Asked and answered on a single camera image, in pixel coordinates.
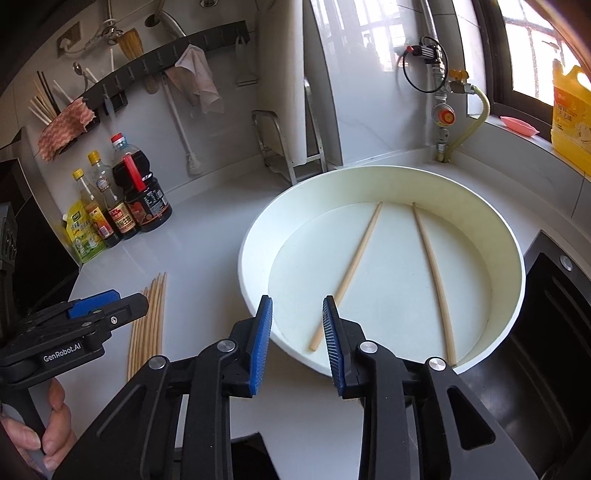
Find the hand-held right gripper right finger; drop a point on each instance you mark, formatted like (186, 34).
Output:
(333, 346)

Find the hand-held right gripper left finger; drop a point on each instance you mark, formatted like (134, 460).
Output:
(258, 346)

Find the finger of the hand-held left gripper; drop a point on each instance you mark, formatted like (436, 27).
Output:
(92, 304)
(131, 307)

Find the bundle of wooden chopsticks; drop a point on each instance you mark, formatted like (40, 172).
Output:
(150, 323)

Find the round white basin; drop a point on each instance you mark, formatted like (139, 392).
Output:
(392, 277)

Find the wooden chopstick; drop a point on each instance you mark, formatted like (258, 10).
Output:
(428, 258)
(364, 240)

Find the person's left hand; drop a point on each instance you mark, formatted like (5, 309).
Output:
(57, 429)

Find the black appliance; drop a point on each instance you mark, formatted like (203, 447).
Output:
(46, 258)

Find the green yellow seasoning pouch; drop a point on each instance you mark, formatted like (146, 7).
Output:
(83, 235)

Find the small yellow-capped sauce bottle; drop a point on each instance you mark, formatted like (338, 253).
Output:
(99, 221)

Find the medium yellow-capped sauce bottle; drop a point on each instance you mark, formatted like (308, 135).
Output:
(122, 217)

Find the large dark soy sauce bottle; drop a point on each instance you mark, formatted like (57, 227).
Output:
(147, 203)

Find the pink checked cloth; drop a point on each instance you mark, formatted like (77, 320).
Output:
(64, 127)

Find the metal cutting board rack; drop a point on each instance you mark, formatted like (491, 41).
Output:
(279, 166)

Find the bunch of mixed chopsticks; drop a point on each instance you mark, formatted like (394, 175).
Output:
(44, 99)

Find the metal spoon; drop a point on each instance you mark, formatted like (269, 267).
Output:
(78, 68)

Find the pale pink dishcloth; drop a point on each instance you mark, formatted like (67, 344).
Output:
(198, 78)

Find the orange gas regulator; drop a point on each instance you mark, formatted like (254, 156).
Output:
(444, 117)

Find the white cutting board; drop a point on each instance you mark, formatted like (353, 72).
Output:
(318, 92)

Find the wooden spatula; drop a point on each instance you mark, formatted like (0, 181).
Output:
(129, 44)

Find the metal ladle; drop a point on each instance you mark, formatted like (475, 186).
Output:
(171, 23)

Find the pink soap dish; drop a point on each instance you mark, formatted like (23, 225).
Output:
(519, 125)

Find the black gas shutoff valve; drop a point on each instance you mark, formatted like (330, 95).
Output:
(427, 50)

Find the yellow detergent bottle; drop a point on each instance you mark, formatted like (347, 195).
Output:
(572, 129)

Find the dark framed window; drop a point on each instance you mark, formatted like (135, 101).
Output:
(526, 46)

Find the black wall hook rack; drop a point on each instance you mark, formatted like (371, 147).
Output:
(152, 57)

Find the wall socket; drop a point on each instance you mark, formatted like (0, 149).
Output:
(69, 40)

